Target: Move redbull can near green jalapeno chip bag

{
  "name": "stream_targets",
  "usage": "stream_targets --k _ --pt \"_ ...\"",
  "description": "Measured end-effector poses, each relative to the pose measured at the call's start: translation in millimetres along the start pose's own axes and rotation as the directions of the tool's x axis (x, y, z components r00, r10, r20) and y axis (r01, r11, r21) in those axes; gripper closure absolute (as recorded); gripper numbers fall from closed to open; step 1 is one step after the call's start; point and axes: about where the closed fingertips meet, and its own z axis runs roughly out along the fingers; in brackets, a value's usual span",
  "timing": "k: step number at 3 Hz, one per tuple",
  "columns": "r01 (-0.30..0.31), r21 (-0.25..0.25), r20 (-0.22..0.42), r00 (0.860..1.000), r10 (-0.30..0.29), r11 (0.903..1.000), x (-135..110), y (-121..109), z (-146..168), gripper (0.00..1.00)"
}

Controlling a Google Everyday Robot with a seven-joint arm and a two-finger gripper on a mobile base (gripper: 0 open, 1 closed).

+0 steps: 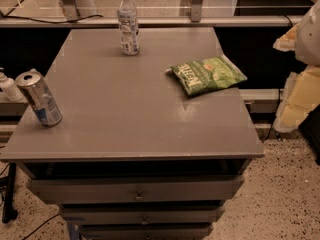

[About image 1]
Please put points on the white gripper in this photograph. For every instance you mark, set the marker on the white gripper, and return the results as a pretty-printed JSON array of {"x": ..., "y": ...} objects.
[{"x": 309, "y": 39}]

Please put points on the silver blue redbull can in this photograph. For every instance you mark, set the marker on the silver blue redbull can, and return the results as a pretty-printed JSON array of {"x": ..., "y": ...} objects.
[{"x": 37, "y": 93}]

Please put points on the green jalapeno chip bag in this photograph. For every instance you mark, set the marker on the green jalapeno chip bag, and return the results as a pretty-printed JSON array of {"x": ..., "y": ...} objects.
[{"x": 206, "y": 75}]

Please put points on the top grey drawer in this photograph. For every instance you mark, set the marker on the top grey drawer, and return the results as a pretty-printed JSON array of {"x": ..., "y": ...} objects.
[{"x": 129, "y": 190}]

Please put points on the grey drawer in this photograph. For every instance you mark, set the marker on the grey drawer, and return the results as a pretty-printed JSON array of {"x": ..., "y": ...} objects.
[
  {"x": 129, "y": 190},
  {"x": 147, "y": 232},
  {"x": 142, "y": 215}
]

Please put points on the clear plastic water bottle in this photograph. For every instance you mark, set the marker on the clear plastic water bottle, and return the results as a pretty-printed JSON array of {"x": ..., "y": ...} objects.
[{"x": 129, "y": 28}]

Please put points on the grey drawer cabinet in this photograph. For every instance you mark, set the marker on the grey drawer cabinet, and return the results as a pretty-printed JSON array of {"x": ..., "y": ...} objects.
[{"x": 125, "y": 117}]

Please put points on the middle grey drawer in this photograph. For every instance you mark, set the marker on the middle grey drawer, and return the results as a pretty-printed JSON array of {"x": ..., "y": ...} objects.
[{"x": 142, "y": 215}]

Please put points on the bottom grey drawer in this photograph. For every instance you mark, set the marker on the bottom grey drawer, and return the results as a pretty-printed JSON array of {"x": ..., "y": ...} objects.
[{"x": 147, "y": 232}]

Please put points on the white squeeze bottle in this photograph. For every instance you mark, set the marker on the white squeeze bottle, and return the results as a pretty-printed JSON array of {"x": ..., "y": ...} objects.
[{"x": 9, "y": 87}]

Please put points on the black floor stand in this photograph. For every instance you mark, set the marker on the black floor stand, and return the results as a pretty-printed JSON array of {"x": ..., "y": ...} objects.
[{"x": 8, "y": 183}]

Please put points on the metal railing frame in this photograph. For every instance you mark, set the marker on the metal railing frame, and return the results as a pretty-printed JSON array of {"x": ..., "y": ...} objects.
[{"x": 149, "y": 11}]

